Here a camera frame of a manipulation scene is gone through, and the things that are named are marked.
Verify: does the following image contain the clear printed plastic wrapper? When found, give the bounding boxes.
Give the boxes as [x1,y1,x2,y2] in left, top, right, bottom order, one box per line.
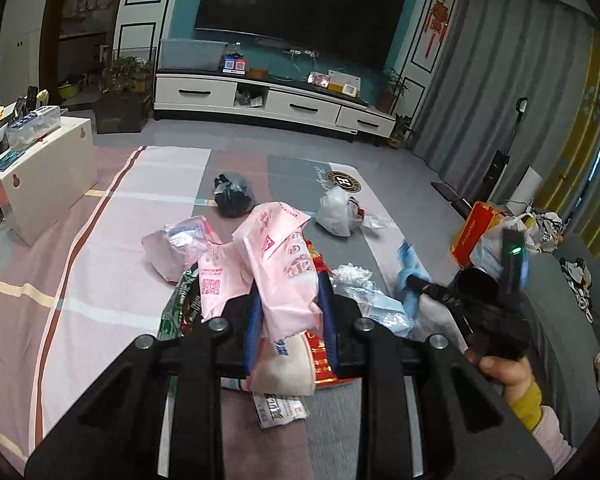
[329,263,415,338]

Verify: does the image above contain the white paper cup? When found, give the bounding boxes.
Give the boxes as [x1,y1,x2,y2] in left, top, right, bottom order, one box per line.
[246,334,316,396]

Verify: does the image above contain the dark green snack bag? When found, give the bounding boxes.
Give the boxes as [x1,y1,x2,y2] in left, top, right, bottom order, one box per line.
[157,263,201,341]

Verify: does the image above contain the light blue plastic wrapper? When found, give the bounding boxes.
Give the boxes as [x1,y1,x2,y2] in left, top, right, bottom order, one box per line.
[396,242,430,320]

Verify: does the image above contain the red cigarette carton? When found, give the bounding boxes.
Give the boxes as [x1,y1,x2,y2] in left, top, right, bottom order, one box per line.
[303,238,352,389]

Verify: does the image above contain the white medicine box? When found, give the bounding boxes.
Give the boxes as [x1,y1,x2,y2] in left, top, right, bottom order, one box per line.
[252,393,309,429]

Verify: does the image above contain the pink translucent bag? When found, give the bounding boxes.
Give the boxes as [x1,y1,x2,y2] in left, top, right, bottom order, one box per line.
[140,216,222,283]

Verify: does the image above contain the black plastic bag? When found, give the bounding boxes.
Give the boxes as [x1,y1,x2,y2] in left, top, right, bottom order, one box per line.
[213,172,257,218]

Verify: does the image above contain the person's right hand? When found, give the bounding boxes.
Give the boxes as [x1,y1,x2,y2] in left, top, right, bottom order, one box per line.
[465,349,534,404]

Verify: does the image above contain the pink white plastic bag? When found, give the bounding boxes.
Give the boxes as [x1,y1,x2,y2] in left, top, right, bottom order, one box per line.
[469,214,539,278]

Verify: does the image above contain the grey sofa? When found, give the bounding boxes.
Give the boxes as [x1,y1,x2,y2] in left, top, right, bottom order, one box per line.
[522,233,600,446]

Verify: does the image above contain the red paper shopping bag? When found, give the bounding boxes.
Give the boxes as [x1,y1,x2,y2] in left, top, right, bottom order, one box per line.
[450,202,506,269]

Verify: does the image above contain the pile of clothes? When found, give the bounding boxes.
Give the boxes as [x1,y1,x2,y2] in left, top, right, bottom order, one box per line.
[524,209,565,254]

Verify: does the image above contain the white paper roll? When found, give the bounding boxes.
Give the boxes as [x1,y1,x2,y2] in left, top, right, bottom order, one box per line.
[505,166,543,216]

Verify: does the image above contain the black upright vacuum cleaner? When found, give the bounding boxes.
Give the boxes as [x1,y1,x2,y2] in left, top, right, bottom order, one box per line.
[477,96,529,202]

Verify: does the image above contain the potted plant by curtain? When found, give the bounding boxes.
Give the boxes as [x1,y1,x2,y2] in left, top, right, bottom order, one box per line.
[388,114,413,150]

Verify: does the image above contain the potted plant on cabinet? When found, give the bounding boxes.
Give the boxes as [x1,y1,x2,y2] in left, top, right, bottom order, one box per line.
[376,67,408,114]

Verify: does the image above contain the white tv cabinet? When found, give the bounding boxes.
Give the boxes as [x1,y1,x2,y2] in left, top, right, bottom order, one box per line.
[154,73,396,140]

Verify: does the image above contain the grey curtain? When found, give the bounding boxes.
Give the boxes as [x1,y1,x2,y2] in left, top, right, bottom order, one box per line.
[412,0,600,200]

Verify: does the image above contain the potted plants on left stand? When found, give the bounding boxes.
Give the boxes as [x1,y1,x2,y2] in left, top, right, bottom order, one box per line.
[93,55,152,134]

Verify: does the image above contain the clear storage box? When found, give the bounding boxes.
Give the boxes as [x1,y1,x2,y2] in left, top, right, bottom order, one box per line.
[158,39,227,70]

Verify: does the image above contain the large black television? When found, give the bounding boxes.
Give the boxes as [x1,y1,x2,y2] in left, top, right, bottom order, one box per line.
[195,0,405,70]

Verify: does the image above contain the red chinese knot right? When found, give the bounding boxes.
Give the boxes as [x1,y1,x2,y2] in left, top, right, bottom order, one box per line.
[424,0,451,58]

